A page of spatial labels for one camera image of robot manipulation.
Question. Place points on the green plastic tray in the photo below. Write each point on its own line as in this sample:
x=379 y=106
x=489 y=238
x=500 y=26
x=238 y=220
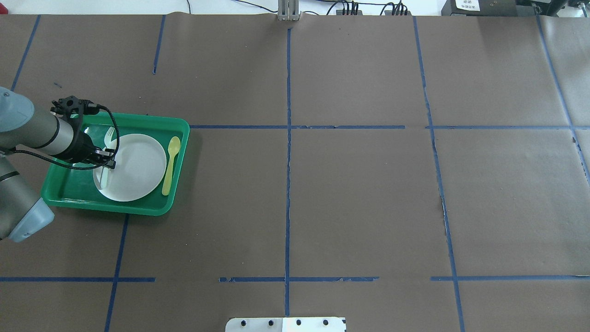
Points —
x=76 y=189

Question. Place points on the yellow plastic spoon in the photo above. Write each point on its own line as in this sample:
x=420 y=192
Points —
x=173 y=150

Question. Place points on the white metal plate bottom edge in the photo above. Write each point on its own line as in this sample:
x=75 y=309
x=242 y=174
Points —
x=287 y=324

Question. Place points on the white plastic fork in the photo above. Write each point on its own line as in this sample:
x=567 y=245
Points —
x=104 y=176

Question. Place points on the white round plate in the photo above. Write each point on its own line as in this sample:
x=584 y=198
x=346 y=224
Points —
x=140 y=166

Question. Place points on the vertical blue tape strip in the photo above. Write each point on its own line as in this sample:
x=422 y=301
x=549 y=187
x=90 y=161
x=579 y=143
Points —
x=288 y=184

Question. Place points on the black box with label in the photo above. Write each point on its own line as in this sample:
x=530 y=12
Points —
x=480 y=8

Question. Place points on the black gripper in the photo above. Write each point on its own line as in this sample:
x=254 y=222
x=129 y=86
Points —
x=84 y=147

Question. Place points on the black power strip right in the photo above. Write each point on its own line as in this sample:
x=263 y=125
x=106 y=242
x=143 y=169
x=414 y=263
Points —
x=395 y=9

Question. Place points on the brown paper table cover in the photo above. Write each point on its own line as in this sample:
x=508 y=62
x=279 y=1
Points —
x=409 y=230

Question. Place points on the horizontal blue tape strip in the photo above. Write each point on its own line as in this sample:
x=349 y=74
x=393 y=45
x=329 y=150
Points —
x=385 y=127

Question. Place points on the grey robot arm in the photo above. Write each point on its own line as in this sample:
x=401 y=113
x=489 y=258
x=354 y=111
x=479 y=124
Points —
x=54 y=136

